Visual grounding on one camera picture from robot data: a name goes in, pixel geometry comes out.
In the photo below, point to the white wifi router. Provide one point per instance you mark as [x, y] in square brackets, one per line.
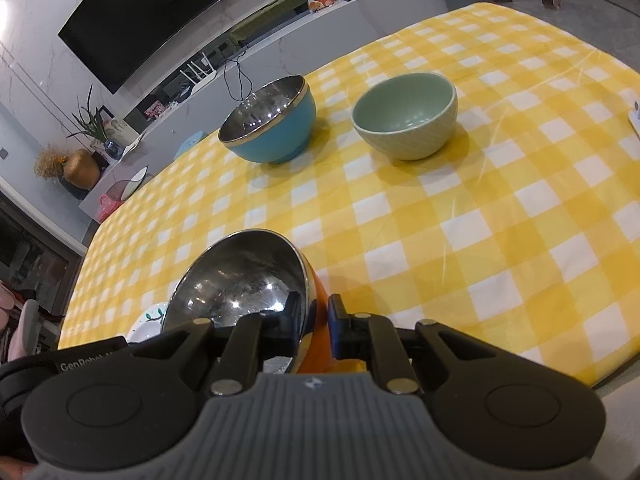
[200, 75]

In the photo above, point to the white framed picture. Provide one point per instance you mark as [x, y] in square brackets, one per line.
[125, 130]

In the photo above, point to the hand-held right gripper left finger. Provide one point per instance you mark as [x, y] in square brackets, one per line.
[290, 320]

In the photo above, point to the pale green ceramic bowl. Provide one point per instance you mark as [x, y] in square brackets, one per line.
[415, 135]

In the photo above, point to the small white device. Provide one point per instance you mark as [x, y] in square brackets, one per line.
[635, 120]

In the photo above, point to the pink soft object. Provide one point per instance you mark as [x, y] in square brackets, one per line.
[20, 325]

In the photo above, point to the gold vase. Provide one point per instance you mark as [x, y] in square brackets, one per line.
[81, 170]

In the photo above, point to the dark glass door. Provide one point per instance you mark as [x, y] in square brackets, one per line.
[35, 260]

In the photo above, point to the blue steel-lined bowl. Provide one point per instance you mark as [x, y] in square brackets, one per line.
[280, 135]

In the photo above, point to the wall-mounted black television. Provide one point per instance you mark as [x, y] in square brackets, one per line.
[150, 15]

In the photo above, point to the large white fruit-print plate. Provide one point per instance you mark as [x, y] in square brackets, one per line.
[147, 322]

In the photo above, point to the dried yellow flowers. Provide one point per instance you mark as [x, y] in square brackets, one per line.
[49, 162]

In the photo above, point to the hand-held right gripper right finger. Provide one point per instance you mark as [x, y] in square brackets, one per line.
[339, 330]

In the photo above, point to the yellow checked tablecloth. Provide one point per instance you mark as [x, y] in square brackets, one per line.
[450, 235]

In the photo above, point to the light blue stool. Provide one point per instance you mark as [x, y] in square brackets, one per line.
[191, 142]

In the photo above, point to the plant in blue vase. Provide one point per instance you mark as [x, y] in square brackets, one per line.
[110, 149]

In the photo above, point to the orange steel-lined bowl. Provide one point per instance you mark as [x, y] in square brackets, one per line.
[240, 280]

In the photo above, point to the pink photo frame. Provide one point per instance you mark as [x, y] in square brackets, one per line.
[154, 110]

